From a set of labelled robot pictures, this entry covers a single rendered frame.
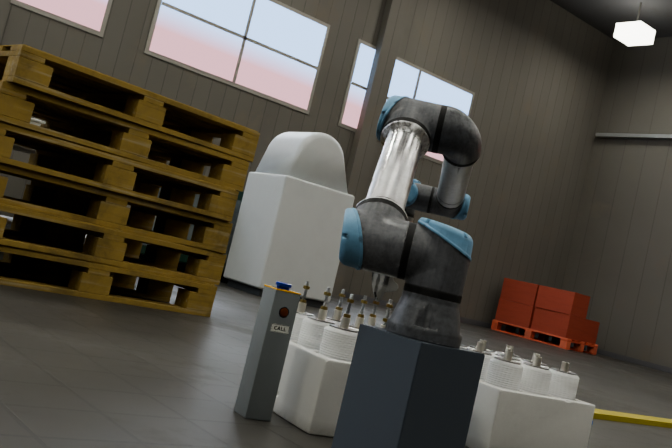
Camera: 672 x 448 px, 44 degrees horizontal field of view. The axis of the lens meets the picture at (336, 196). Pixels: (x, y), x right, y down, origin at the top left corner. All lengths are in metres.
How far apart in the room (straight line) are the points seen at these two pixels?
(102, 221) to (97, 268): 0.21
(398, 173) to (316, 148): 5.44
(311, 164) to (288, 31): 3.76
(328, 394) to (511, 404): 0.58
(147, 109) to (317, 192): 3.45
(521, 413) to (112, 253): 2.17
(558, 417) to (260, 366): 0.92
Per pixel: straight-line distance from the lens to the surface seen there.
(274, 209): 7.03
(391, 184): 1.75
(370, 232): 1.62
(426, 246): 1.62
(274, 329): 2.02
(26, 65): 3.68
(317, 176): 7.23
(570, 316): 12.58
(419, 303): 1.62
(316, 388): 2.03
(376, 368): 1.63
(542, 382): 2.49
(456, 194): 2.21
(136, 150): 3.95
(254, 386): 2.03
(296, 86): 10.71
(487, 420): 2.37
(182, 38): 9.92
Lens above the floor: 0.40
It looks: 5 degrees up
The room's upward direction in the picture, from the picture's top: 13 degrees clockwise
